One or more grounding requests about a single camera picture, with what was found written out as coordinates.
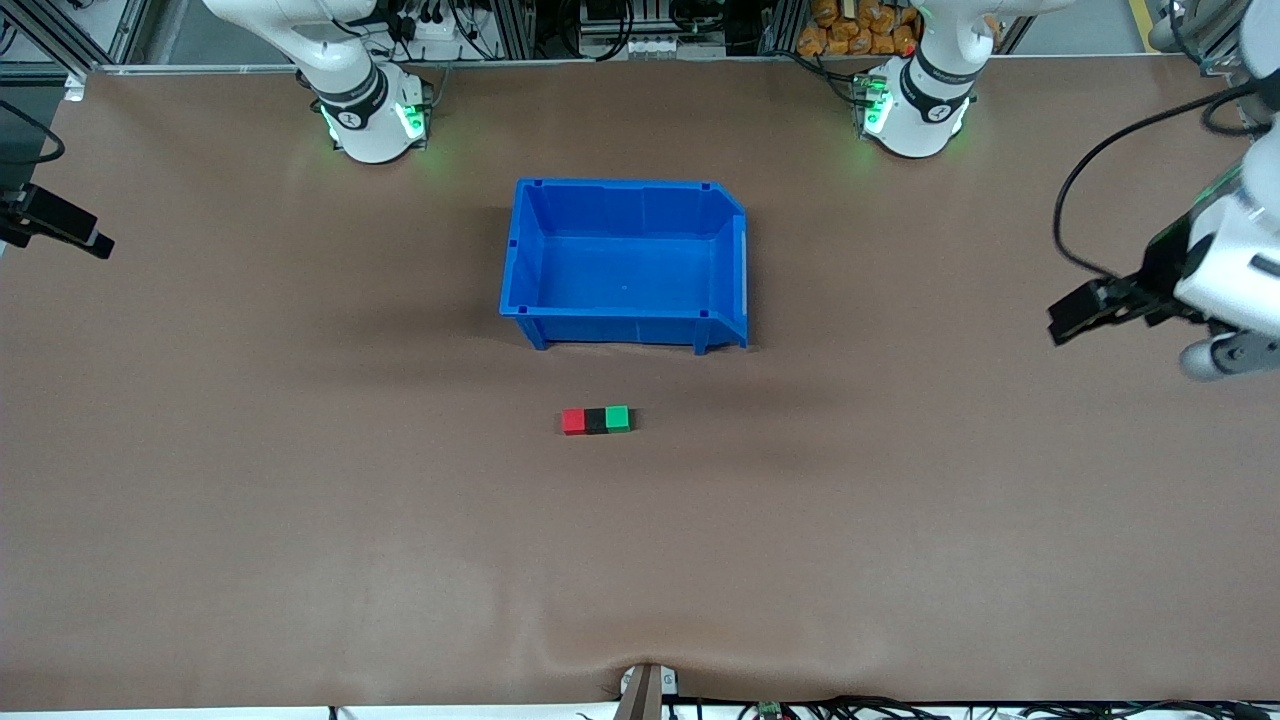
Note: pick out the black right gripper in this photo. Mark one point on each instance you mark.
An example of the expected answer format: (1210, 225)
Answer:
(40, 212)

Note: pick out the small red cube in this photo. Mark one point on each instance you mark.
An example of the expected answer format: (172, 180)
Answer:
(573, 422)

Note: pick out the small green cube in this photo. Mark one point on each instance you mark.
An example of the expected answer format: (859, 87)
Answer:
(618, 418)

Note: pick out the white power strip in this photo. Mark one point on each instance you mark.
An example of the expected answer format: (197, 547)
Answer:
(440, 25)

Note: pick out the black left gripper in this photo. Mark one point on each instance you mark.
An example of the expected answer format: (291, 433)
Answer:
(1162, 262)

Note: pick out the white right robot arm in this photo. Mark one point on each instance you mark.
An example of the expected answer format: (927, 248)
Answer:
(365, 120)

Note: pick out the small black cube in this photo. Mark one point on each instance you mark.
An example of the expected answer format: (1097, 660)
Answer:
(596, 421)

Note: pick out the orange packets pile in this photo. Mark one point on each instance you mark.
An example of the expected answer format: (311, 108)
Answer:
(860, 28)

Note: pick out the small green connector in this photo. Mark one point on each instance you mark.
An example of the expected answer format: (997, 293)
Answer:
(769, 710)

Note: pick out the aluminium equipment rack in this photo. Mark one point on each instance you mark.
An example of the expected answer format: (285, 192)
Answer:
(650, 25)

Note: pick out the large table covering mat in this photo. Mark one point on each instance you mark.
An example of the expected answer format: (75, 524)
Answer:
(640, 560)

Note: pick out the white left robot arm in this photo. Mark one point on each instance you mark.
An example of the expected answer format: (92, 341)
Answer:
(920, 110)

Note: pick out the camera mount clamp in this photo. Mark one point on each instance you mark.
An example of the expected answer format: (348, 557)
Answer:
(648, 692)

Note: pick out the blue plastic storage bin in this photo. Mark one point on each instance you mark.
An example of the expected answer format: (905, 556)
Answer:
(625, 265)

